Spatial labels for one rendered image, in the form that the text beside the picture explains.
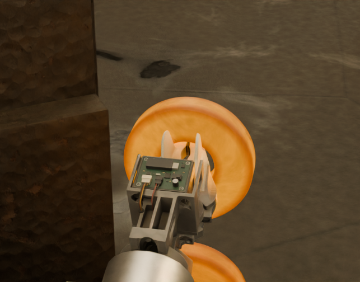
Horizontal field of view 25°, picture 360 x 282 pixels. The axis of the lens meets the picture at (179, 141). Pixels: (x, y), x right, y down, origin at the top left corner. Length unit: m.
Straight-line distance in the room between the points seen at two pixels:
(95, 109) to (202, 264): 0.29
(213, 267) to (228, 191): 0.11
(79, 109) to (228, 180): 0.30
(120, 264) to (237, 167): 0.23
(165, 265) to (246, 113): 2.30
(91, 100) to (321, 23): 2.82
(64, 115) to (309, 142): 1.81
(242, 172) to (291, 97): 2.25
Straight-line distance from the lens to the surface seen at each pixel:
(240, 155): 0.94
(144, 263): 0.77
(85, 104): 1.18
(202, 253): 1.03
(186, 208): 0.83
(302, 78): 3.35
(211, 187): 0.91
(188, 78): 3.32
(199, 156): 0.91
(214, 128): 0.93
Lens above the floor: 1.40
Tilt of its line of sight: 29 degrees down
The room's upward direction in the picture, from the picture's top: straight up
